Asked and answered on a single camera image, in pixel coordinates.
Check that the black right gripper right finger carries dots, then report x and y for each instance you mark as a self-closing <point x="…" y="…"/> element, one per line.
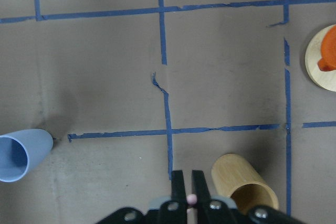
<point x="200" y="188"/>

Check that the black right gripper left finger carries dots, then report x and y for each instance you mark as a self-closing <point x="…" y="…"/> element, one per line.
<point x="178" y="193"/>

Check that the light blue plastic cup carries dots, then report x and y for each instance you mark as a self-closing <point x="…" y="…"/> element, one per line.
<point x="22" y="151"/>

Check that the bamboo chopstick holder cup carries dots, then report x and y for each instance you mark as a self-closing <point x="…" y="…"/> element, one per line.
<point x="235" y="178"/>

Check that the brown paper table mat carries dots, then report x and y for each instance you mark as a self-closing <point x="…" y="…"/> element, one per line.
<point x="131" y="89"/>

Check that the wooden mug tree stand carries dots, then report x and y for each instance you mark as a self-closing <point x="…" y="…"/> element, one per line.
<point x="323" y="79"/>

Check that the orange red mug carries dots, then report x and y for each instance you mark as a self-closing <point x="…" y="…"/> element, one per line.
<point x="327" y="49"/>

